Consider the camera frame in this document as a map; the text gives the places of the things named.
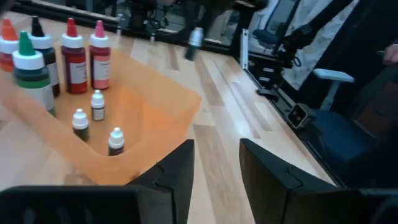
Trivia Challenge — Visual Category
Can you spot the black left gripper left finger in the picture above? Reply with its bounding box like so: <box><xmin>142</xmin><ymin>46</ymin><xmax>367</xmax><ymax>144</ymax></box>
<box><xmin>126</xmin><ymin>139</ymin><xmax>195</xmax><ymax>224</ymax></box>

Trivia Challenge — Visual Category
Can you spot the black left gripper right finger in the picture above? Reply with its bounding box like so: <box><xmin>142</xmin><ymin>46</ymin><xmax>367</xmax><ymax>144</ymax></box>
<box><xmin>239</xmin><ymin>138</ymin><xmax>339</xmax><ymax>224</ymax></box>

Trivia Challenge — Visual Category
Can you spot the small dropper bottle purple label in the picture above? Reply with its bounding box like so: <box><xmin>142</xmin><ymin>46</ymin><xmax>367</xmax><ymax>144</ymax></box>
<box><xmin>108</xmin><ymin>126</ymin><xmax>125</xmax><ymax>157</ymax></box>

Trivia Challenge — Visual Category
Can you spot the white ball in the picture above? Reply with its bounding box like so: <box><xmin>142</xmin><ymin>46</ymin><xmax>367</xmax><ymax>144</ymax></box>
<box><xmin>90</xmin><ymin>89</ymin><xmax>106</xmax><ymax>121</ymax></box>

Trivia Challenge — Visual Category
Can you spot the small dropper bottle black label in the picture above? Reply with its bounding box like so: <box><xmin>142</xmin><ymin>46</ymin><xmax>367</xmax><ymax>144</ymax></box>
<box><xmin>72</xmin><ymin>108</ymin><xmax>90</xmax><ymax>142</ymax></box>

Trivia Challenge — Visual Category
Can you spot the pink-capped food coloring bottle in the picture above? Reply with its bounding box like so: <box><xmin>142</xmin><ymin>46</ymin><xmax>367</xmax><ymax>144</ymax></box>
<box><xmin>89</xmin><ymin>20</ymin><xmax>112</xmax><ymax>90</ymax></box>

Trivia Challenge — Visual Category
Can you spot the red-capped food coloring bottle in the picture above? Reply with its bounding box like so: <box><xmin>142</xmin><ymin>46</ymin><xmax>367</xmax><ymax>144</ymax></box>
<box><xmin>60</xmin><ymin>17</ymin><xmax>88</xmax><ymax>95</ymax></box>

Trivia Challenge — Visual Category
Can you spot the green-capped food coloring bottle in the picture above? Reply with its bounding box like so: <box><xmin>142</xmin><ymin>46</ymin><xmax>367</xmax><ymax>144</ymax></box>
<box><xmin>12</xmin><ymin>30</ymin><xmax>57</xmax><ymax>118</ymax></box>

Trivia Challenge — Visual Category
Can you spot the black-capped food coloring bottle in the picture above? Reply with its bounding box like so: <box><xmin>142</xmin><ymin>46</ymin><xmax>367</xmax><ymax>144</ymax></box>
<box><xmin>28</xmin><ymin>15</ymin><xmax>62</xmax><ymax>98</ymax></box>

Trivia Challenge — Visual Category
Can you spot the orange-capped food coloring bottle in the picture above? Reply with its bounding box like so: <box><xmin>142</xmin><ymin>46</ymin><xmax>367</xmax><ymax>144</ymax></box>
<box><xmin>0</xmin><ymin>17</ymin><xmax>20</xmax><ymax>74</ymax></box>

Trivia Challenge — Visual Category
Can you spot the translucent orange plastic tray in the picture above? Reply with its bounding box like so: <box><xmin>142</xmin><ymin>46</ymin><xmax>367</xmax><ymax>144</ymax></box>
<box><xmin>0</xmin><ymin>46</ymin><xmax>202</xmax><ymax>186</ymax></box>

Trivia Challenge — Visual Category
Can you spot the blue office chair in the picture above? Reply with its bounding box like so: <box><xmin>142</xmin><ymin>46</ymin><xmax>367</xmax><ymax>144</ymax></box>
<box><xmin>306</xmin><ymin>67</ymin><xmax>398</xmax><ymax>187</ymax></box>
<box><xmin>251</xmin><ymin>0</ymin><xmax>299</xmax><ymax>47</ymax></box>

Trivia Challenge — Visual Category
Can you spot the person's hand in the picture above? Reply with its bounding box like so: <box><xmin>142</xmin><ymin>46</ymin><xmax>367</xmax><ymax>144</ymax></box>
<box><xmin>384</xmin><ymin>43</ymin><xmax>398</xmax><ymax>65</ymax></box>

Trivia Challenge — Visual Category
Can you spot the black square connector bracket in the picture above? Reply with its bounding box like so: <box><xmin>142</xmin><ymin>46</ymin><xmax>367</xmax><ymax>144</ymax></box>
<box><xmin>287</xmin><ymin>103</ymin><xmax>317</xmax><ymax>130</ymax></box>

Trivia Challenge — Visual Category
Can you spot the white metal bracket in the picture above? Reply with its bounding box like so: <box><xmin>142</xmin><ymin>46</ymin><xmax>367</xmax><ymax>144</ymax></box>
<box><xmin>241</xmin><ymin>28</ymin><xmax>249</xmax><ymax>70</ymax></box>

